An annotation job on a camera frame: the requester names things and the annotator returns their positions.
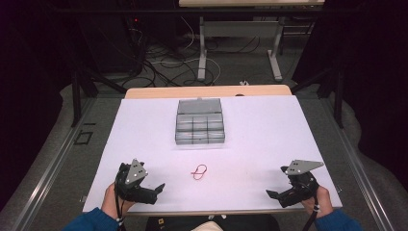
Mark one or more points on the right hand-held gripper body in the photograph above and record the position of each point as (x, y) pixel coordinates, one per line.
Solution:
(301, 183)

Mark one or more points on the clear plastic compartment box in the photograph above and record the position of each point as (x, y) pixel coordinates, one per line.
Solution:
(199, 123)

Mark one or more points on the person's lap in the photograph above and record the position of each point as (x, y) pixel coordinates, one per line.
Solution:
(211, 224)

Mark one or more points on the white-legged background desk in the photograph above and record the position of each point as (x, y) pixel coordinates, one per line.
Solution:
(239, 29)

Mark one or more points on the black floor socket frame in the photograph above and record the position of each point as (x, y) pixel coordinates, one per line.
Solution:
(83, 137)

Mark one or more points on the metal floor rail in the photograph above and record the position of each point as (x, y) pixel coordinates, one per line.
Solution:
(48, 173)
(356, 166)

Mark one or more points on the red rubber band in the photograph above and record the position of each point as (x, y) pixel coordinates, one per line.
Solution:
(199, 172)

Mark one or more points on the white table cover sheet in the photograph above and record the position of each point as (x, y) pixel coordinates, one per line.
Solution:
(256, 144)

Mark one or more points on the person's right hand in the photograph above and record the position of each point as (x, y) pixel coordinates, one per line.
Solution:
(322, 202)

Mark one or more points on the black metal stand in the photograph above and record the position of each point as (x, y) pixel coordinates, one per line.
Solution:
(333, 86)
(77, 93)

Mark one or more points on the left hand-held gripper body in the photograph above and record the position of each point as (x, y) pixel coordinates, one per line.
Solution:
(133, 189)

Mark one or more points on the person's left hand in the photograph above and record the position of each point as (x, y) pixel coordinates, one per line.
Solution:
(110, 202)

